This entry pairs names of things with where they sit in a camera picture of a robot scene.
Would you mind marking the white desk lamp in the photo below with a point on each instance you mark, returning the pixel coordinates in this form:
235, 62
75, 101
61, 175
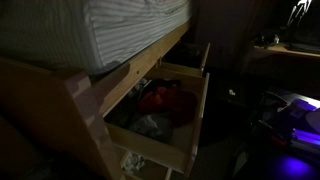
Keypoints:
298, 11

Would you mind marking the low wooden drawer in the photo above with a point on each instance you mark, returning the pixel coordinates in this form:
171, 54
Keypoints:
168, 175

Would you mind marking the small white floor object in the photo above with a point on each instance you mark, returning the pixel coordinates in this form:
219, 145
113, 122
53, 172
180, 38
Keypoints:
231, 92

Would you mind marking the white striped mattress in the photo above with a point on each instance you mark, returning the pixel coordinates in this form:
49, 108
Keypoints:
133, 26

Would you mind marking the black piece of clothing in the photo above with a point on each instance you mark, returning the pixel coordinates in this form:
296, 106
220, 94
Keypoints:
121, 115

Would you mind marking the white crumpled cloth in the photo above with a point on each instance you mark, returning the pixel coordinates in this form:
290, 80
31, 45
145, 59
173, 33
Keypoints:
134, 162

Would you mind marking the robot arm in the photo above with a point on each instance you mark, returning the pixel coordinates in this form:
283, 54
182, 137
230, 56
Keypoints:
300, 130

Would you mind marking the wooden bed frame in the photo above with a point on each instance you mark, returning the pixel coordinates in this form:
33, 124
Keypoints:
60, 110

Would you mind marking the large wooden drawer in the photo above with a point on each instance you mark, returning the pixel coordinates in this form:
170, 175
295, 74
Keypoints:
150, 150

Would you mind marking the wooden desk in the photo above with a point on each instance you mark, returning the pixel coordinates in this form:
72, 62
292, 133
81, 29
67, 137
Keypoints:
283, 50

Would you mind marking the grey piece of clothing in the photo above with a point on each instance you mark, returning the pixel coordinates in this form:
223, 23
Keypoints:
151, 127

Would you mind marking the white striped cloth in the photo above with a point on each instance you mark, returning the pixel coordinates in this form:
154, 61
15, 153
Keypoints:
140, 87

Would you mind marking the red piece of clothing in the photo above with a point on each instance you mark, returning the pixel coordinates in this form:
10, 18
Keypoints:
170, 101

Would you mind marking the dark keyboard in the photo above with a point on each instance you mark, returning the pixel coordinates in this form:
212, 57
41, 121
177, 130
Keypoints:
306, 47

